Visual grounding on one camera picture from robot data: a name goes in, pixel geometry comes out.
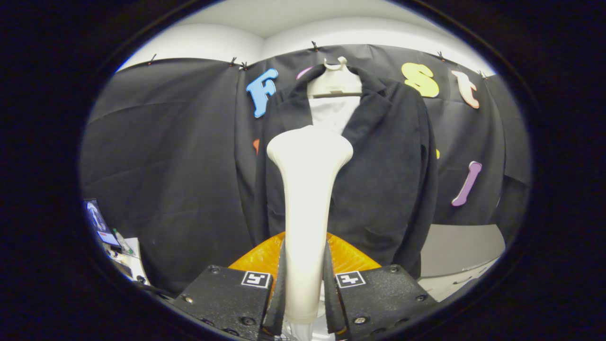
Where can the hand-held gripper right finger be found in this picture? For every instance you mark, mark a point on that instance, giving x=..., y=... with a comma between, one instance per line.
x=383, y=298

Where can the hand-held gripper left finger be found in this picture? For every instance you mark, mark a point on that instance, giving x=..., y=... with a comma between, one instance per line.
x=222, y=303

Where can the white garment steamer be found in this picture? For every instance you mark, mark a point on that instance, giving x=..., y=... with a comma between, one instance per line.
x=307, y=213

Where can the black suit jacket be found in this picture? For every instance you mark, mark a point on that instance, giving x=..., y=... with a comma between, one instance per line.
x=378, y=180

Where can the grey and beige cabinet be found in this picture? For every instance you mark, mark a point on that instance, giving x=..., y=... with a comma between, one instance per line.
x=459, y=251

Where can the white side table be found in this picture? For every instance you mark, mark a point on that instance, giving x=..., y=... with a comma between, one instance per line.
x=137, y=265

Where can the green capped small bottle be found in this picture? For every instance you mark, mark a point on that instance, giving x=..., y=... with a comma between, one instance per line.
x=123, y=241

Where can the tablet screen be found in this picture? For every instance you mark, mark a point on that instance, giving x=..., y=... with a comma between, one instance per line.
x=97, y=220

